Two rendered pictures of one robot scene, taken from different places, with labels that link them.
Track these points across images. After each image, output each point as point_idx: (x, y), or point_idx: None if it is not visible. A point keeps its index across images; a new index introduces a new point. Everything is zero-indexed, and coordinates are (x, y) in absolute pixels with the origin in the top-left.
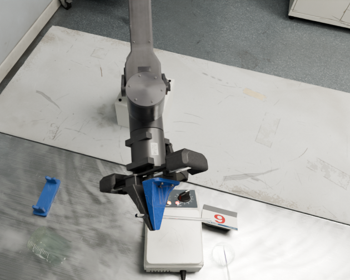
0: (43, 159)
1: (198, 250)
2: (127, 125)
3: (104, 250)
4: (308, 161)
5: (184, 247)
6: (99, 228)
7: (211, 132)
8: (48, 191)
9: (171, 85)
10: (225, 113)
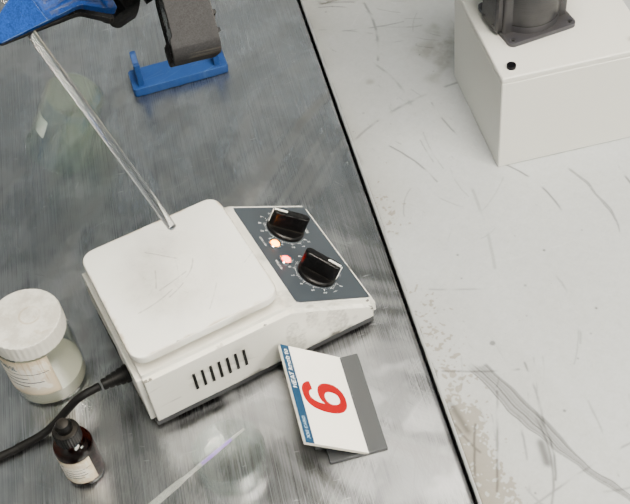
0: (259, 19)
1: (161, 338)
2: (463, 85)
3: (115, 223)
4: None
5: (155, 307)
6: (160, 189)
7: (620, 269)
8: (188, 65)
9: (622, 50)
10: None
